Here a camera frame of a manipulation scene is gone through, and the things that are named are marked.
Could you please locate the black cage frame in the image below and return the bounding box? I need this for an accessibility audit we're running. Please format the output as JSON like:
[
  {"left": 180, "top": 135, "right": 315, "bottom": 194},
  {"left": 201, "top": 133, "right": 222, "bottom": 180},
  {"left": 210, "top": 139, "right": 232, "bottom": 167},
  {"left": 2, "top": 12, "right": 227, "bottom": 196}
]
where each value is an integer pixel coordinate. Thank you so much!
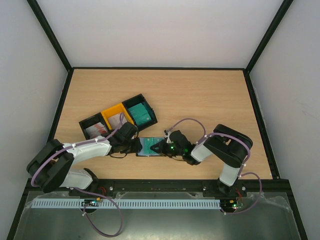
[{"left": 7, "top": 0, "right": 308, "bottom": 240}]

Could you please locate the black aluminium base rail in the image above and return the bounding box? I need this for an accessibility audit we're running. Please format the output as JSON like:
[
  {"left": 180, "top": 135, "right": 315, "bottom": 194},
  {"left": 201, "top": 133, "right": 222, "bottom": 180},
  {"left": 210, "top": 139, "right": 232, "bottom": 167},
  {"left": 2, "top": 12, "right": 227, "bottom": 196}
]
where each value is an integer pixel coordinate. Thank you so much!
[{"left": 24, "top": 177, "right": 291, "bottom": 198}]

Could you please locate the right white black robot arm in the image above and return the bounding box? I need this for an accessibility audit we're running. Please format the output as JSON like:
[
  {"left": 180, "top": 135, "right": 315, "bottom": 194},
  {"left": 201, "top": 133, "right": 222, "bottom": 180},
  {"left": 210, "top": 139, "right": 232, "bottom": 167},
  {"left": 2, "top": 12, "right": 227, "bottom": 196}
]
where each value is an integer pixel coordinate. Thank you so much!
[{"left": 150, "top": 124, "right": 254, "bottom": 196}]

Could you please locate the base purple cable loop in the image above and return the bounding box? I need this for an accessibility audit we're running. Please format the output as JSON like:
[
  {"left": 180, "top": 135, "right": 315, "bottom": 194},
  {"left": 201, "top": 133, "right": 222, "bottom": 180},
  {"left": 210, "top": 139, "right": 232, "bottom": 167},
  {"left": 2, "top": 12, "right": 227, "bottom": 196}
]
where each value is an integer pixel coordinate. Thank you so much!
[{"left": 81, "top": 193, "right": 125, "bottom": 238}]

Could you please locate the light blue slotted cable duct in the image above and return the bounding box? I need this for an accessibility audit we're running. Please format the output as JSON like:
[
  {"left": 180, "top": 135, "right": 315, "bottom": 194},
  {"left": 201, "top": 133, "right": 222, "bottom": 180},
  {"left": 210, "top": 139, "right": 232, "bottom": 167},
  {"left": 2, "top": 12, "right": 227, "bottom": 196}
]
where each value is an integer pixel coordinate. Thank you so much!
[{"left": 31, "top": 198, "right": 221, "bottom": 210}]

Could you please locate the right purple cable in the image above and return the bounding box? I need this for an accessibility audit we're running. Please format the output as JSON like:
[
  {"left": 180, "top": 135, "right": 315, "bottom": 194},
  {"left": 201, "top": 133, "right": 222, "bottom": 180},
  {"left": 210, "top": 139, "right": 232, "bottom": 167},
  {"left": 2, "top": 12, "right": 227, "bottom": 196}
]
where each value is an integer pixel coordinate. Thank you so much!
[{"left": 166, "top": 118, "right": 263, "bottom": 216}]

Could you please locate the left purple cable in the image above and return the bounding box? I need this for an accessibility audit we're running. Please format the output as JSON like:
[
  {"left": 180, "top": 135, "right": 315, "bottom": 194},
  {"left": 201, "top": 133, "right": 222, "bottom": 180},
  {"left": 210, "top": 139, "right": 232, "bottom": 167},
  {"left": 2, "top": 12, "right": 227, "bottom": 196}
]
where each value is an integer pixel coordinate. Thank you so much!
[{"left": 30, "top": 112, "right": 126, "bottom": 187}]

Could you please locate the teal credit card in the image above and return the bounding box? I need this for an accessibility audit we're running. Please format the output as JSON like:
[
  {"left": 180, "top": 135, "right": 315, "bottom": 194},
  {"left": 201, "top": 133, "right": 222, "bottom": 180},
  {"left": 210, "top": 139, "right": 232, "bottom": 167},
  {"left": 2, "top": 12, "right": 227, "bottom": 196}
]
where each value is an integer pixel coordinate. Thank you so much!
[{"left": 139, "top": 136, "right": 166, "bottom": 156}]

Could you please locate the yellow bin with white cards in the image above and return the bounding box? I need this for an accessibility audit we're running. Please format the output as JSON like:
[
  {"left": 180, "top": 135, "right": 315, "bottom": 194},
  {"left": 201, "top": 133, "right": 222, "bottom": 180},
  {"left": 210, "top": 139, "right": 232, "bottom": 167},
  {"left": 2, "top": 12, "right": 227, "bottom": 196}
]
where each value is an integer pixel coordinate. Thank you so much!
[{"left": 101, "top": 103, "right": 134, "bottom": 130}]

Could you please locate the red white cards stack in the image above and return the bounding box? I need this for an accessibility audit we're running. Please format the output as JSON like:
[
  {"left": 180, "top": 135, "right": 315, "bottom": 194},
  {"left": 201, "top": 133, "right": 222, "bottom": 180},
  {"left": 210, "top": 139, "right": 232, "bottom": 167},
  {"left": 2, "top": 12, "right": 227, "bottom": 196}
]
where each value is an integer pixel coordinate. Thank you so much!
[{"left": 85, "top": 122, "right": 108, "bottom": 139}]

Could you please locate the teal cards stack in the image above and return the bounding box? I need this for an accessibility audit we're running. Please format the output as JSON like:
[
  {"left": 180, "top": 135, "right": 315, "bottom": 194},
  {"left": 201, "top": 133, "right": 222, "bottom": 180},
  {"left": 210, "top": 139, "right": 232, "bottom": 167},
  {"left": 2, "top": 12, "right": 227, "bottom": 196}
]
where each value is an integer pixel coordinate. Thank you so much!
[{"left": 128, "top": 102, "right": 152, "bottom": 127}]

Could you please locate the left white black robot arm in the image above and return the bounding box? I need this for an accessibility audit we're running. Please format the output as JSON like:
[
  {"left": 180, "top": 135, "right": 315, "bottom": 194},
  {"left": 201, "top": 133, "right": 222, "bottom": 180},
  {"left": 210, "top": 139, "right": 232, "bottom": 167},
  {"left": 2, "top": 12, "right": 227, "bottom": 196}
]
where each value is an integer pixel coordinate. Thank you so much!
[{"left": 26, "top": 122, "right": 142, "bottom": 193}]

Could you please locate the black card holder wallet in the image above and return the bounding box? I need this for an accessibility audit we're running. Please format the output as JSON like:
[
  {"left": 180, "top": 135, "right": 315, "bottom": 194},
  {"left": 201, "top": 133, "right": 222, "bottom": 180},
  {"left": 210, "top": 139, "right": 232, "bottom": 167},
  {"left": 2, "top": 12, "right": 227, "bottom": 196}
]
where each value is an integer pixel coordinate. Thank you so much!
[{"left": 135, "top": 136, "right": 173, "bottom": 158}]

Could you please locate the black bin with teal cards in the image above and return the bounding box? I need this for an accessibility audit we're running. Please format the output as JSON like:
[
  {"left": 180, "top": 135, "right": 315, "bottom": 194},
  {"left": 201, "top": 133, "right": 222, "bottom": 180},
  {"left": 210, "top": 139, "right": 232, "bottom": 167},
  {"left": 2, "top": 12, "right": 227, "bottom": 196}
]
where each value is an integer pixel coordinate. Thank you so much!
[{"left": 122, "top": 94, "right": 158, "bottom": 132}]

